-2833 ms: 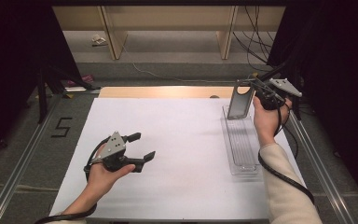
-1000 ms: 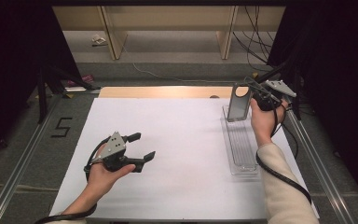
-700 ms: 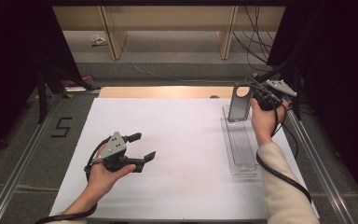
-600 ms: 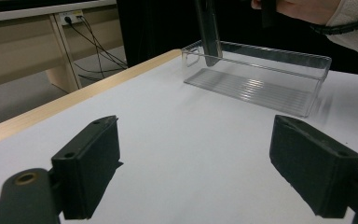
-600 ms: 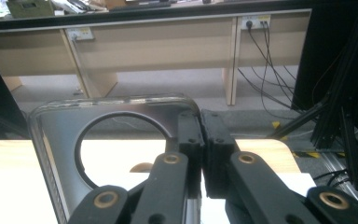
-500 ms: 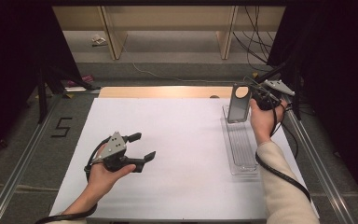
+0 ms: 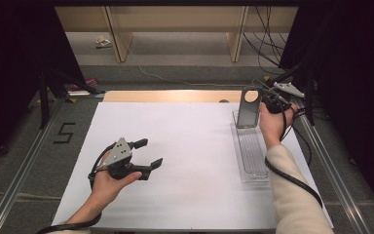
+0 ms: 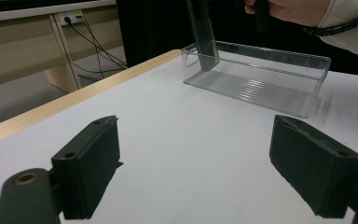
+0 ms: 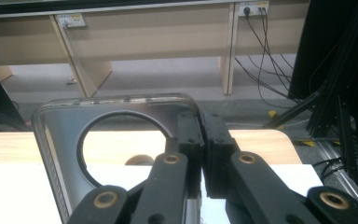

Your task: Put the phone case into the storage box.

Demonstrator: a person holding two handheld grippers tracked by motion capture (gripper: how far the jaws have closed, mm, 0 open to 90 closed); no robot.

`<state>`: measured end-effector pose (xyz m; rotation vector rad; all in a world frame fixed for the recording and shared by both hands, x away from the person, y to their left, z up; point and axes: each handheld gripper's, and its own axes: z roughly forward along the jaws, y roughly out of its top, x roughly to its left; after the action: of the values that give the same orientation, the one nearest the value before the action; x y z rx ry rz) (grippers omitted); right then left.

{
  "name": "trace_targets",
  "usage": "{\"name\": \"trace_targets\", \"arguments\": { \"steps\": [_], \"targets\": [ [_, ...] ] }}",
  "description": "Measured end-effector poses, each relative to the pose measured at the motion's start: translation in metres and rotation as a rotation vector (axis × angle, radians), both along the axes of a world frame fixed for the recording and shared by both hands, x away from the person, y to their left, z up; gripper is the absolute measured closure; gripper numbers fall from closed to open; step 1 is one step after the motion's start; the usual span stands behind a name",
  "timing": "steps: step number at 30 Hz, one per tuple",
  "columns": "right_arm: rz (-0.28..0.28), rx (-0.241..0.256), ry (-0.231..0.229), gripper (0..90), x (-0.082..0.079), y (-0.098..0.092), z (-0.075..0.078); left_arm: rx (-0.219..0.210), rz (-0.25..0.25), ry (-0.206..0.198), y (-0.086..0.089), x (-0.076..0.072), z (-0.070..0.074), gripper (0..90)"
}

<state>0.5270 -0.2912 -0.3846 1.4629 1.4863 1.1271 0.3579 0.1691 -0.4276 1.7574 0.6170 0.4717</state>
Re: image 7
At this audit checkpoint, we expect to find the translucent grey phone case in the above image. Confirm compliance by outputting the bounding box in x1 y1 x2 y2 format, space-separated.
236 87 263 130

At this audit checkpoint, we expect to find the hand-held gripper black cable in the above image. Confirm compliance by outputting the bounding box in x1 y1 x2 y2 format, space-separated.
35 141 119 234
264 103 324 209

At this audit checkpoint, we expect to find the white floor cable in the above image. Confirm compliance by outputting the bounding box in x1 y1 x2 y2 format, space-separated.
123 32 293 90

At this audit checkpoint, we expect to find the pink object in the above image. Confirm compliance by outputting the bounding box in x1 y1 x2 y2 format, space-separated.
69 77 99 92

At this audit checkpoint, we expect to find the left hand-held gripper black cable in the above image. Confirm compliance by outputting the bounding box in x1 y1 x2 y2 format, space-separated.
35 141 119 234

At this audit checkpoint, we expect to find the crumpled white paper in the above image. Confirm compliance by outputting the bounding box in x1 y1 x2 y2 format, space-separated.
95 35 112 48

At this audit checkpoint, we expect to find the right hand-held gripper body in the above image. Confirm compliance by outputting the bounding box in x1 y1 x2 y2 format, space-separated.
261 81 306 115

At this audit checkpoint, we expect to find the metal floor rail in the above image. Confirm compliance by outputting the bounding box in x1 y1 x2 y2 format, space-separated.
291 97 372 234
0 97 66 234

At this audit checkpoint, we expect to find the person's right hand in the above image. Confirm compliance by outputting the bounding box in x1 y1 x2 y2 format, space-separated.
258 102 299 151

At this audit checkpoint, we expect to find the right hand-held gripper black cable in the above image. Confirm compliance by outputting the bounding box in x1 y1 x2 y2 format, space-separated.
264 103 324 209

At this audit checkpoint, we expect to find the dark curtain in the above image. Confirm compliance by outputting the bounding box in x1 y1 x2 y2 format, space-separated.
279 0 374 222
0 0 89 172

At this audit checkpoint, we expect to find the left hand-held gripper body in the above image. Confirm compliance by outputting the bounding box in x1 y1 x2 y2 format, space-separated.
94 136 141 180

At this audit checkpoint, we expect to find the clear plastic packaging box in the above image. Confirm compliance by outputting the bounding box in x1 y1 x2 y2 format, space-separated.
230 109 271 183

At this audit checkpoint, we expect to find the bundle of black cables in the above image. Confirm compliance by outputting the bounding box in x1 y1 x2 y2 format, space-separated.
243 5 293 76

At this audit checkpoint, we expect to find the person's left hand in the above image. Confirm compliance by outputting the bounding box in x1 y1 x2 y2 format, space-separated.
89 150 143 215

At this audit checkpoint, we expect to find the light wooden table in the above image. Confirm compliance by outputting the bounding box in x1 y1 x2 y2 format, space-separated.
102 90 281 103

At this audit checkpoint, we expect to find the black metal stand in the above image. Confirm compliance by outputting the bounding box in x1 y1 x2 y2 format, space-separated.
257 62 317 127
38 61 105 131

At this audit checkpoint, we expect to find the white board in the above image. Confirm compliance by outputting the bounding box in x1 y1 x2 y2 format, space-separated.
51 101 335 230

